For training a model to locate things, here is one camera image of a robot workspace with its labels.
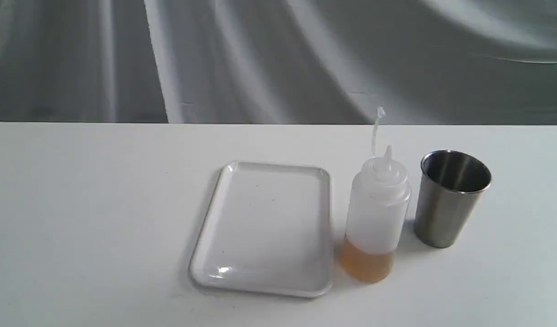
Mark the translucent squeeze bottle amber liquid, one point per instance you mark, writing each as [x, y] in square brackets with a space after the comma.
[379, 198]

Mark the stainless steel cup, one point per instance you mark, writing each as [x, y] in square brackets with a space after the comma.
[452, 183]

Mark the white plastic tray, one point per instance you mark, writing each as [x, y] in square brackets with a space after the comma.
[267, 230]

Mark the grey draped backdrop cloth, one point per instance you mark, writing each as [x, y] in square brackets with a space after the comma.
[279, 61]

